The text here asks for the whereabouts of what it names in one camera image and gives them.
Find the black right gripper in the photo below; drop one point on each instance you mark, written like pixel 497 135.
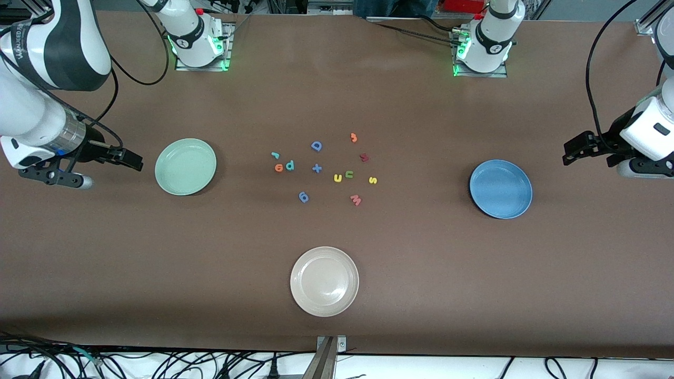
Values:
pixel 96 151

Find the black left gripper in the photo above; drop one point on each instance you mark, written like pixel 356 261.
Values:
pixel 603 144

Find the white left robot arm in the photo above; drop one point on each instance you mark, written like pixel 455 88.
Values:
pixel 492 42

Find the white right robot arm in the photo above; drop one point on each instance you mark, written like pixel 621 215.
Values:
pixel 58 47

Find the light green plate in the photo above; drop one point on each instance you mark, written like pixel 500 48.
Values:
pixel 185 167

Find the blue plate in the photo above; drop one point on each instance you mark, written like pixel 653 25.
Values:
pixel 500 189

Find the blue foam digit six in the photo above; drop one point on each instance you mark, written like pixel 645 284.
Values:
pixel 304 197

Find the red box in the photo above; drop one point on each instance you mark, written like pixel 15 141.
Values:
pixel 463 5

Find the blue foam letter D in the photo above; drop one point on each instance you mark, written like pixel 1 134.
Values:
pixel 316 146

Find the red foam letter w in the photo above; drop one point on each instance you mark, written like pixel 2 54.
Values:
pixel 356 199

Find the person in blue jeans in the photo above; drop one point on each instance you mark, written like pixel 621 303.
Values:
pixel 395 6

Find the beige plate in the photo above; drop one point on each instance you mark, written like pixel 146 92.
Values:
pixel 324 281

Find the grey metal rack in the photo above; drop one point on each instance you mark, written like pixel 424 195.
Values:
pixel 337 8

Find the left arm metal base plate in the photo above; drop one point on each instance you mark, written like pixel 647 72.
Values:
pixel 482 75

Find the aluminium frame rail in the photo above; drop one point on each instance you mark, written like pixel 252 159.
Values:
pixel 645 25

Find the metal clamp bracket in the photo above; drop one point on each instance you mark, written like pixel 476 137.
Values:
pixel 329 345

